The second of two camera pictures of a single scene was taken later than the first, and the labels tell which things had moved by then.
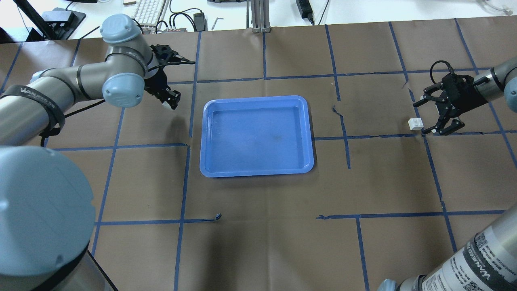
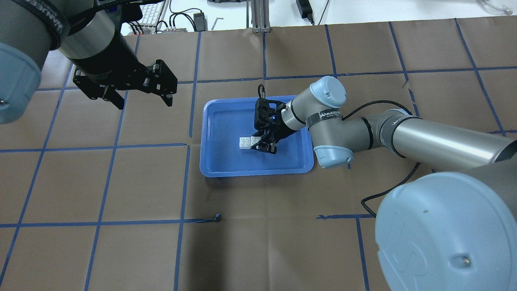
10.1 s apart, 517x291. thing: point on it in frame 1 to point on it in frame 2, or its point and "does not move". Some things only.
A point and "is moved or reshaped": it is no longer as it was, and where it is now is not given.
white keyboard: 147,13 does not move
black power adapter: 305,9 does not move
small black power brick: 200,23 does not move
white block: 415,123 is moved or reshaped
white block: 166,104 is moved or reshaped
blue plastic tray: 256,136 does not move
